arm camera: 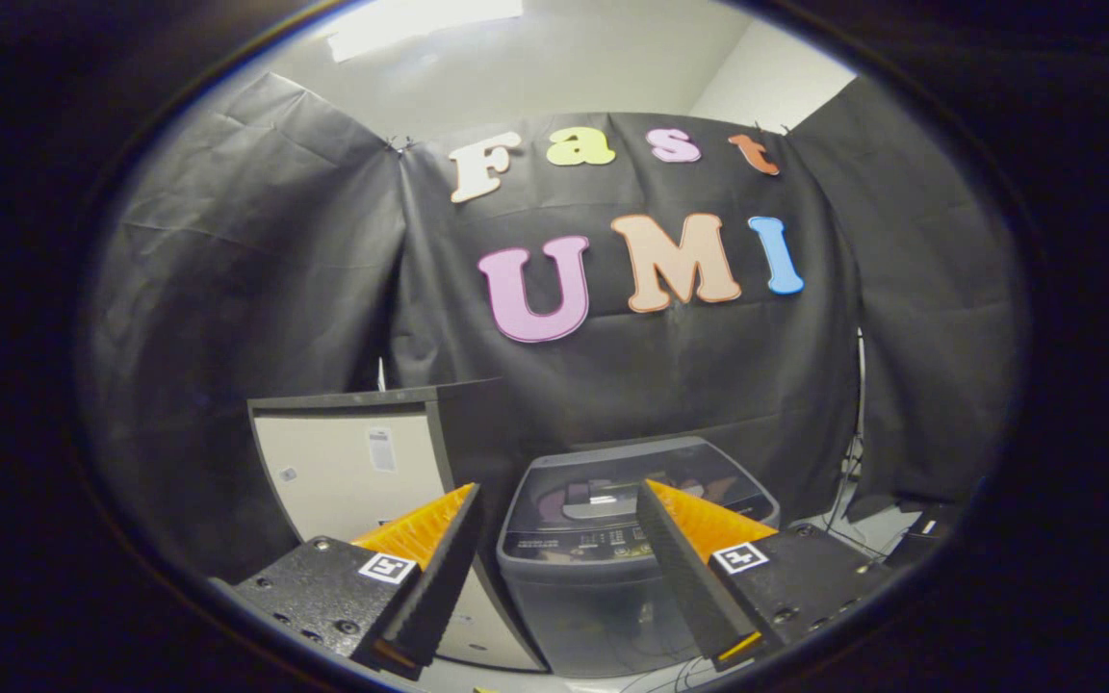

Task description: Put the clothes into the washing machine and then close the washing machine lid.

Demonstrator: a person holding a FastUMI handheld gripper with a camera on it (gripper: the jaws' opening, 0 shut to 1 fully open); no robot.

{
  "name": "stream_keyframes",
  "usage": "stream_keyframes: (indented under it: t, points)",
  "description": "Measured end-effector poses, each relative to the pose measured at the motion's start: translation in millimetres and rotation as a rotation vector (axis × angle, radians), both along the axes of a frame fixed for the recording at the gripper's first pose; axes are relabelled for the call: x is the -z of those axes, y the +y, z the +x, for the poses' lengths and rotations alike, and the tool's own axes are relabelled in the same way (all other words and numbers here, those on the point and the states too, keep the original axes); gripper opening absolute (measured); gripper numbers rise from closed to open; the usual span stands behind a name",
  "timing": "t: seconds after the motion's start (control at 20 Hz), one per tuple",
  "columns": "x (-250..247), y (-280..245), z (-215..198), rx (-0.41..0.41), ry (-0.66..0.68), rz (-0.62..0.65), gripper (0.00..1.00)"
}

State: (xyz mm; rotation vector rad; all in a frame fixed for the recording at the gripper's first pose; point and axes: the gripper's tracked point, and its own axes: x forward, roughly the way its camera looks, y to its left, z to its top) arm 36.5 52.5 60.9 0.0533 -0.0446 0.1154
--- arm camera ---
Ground white cabinet with black top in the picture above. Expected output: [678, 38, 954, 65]
[247, 377, 552, 673]

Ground grey washing machine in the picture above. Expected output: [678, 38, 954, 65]
[497, 435, 783, 680]

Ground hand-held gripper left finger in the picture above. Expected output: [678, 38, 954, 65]
[232, 481, 484, 680]

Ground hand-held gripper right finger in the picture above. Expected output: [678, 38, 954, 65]
[633, 478, 894, 673]

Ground black floor cables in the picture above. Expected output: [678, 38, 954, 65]
[612, 653, 760, 693]

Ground black box on floor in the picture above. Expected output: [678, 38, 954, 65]
[884, 500, 962, 571]

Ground black backdrop cloth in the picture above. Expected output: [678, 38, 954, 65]
[83, 72, 1029, 580]

